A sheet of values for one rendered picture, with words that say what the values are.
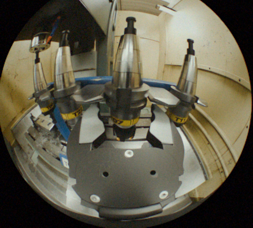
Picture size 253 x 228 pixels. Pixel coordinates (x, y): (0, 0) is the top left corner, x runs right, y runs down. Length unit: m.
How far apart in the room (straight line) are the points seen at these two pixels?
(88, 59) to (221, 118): 1.06
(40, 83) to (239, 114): 0.71
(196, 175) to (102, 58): 1.17
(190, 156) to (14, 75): 2.08
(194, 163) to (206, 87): 0.49
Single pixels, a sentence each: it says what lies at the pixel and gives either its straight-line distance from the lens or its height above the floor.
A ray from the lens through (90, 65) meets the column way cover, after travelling 0.74.
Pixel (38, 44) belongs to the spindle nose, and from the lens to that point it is 0.53.
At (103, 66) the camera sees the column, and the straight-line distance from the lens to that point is 0.75.
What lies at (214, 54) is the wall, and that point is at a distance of 0.58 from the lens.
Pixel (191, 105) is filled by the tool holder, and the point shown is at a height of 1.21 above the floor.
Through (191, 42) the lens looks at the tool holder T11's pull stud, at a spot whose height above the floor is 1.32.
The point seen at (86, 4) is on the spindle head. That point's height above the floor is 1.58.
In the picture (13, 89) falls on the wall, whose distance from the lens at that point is 1.52.
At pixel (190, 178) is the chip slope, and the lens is 0.61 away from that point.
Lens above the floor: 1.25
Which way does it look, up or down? 27 degrees down
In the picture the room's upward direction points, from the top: 3 degrees clockwise
